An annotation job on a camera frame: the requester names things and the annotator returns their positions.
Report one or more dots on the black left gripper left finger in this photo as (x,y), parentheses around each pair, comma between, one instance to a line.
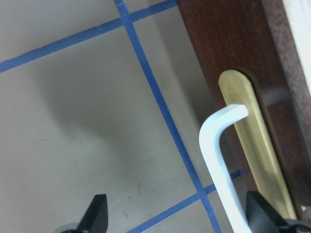
(95,219)

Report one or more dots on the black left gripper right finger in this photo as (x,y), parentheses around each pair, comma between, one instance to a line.
(262,217)

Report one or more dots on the white drawer handle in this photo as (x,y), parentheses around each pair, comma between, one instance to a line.
(209,142)

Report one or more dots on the dark wooden drawer box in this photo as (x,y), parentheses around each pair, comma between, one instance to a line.
(254,38)

